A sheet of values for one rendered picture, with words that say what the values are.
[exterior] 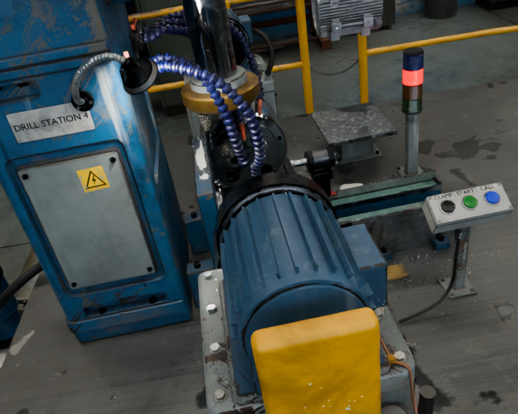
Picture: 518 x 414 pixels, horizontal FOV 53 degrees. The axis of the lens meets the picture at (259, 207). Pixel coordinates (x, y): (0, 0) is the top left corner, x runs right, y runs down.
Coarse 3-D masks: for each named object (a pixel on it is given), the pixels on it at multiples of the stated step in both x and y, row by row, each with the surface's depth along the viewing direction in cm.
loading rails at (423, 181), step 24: (336, 192) 148; (360, 192) 147; (384, 192) 146; (408, 192) 146; (432, 192) 147; (360, 216) 139; (384, 216) 135; (408, 216) 136; (384, 240) 139; (408, 240) 141; (432, 240) 142
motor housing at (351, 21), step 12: (312, 0) 174; (324, 0) 160; (348, 0) 159; (360, 0) 160; (372, 0) 159; (312, 12) 176; (324, 12) 161; (336, 12) 160; (348, 12) 161; (360, 12) 162; (372, 12) 163; (324, 24) 164; (348, 24) 163; (360, 24) 167
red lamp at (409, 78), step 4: (404, 72) 155; (408, 72) 153; (412, 72) 153; (416, 72) 153; (420, 72) 153; (404, 76) 155; (408, 76) 154; (412, 76) 153; (416, 76) 153; (420, 76) 154; (404, 80) 156; (408, 80) 155; (412, 80) 154; (416, 80) 154; (420, 80) 154; (404, 84) 156; (408, 84) 155; (412, 84) 155; (416, 84) 155
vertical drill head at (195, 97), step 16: (192, 0) 104; (208, 0) 104; (224, 0) 107; (192, 16) 106; (208, 16) 106; (224, 16) 108; (192, 32) 108; (208, 32) 107; (224, 32) 109; (192, 48) 111; (208, 48) 109; (224, 48) 110; (208, 64) 111; (224, 64) 112; (192, 80) 115; (224, 80) 112; (240, 80) 114; (256, 80) 116; (192, 96) 113; (208, 96) 112; (224, 96) 111; (256, 96) 115; (208, 112) 113; (208, 128) 119
